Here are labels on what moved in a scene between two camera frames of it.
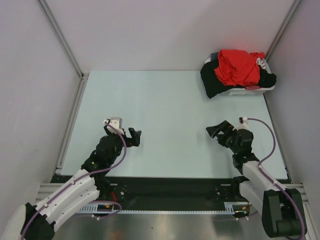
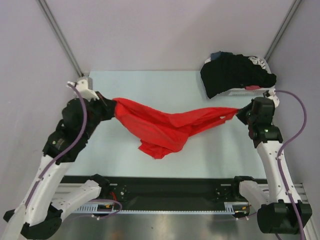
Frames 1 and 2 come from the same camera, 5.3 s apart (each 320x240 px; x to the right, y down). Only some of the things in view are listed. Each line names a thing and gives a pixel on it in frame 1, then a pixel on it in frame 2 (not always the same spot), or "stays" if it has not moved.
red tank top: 239,67 → 162,135
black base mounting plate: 136,192 stays
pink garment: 252,87 stays
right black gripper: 225,127 → 241,112
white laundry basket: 243,91 stays
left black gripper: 135,134 → 108,104
